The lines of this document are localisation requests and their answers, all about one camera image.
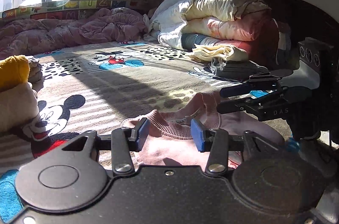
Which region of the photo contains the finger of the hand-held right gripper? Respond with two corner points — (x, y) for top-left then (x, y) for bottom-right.
(220, 74), (281, 98)
(217, 89), (289, 114)

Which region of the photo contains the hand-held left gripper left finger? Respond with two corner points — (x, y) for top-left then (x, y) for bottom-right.
(62, 118), (149, 177)

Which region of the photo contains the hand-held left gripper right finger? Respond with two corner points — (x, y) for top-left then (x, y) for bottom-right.
(191, 118), (276, 176)

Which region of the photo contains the pink sweatshirt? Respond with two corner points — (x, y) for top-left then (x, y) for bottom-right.
(121, 92), (286, 171)

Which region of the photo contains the dark grey folded garment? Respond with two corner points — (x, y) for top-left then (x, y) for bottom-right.
(210, 58), (269, 82)

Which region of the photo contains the pale yellow folded cloth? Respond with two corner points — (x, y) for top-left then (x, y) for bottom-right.
(189, 44), (249, 63)

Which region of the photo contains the cartoon printed blanket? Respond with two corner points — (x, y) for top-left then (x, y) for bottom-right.
(0, 41), (334, 224)

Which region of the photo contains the dark headboard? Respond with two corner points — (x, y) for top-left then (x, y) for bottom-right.
(225, 0), (339, 76)

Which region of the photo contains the grey-blue folded bedding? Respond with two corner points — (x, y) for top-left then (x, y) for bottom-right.
(181, 33), (220, 51)

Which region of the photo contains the pink floral quilt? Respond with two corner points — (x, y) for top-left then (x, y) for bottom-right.
(183, 12), (274, 42)

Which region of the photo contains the cream quilt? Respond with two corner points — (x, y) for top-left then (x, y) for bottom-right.
(180, 0), (272, 22)

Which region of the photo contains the white quilt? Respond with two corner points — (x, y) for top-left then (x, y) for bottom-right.
(148, 0), (204, 51)

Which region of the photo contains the purple quilt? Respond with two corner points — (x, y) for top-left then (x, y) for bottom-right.
(0, 7), (150, 60)

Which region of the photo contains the beige-grey folded garment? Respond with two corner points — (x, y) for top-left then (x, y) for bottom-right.
(27, 57), (43, 85)

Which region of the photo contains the cream folded garment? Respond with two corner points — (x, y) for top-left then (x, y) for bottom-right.
(0, 82), (40, 133)

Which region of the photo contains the colourful alphabet play mat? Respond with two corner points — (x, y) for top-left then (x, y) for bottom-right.
(0, 0), (138, 20)

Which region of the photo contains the yellow folded garment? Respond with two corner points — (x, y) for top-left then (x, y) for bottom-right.
(0, 55), (30, 92)

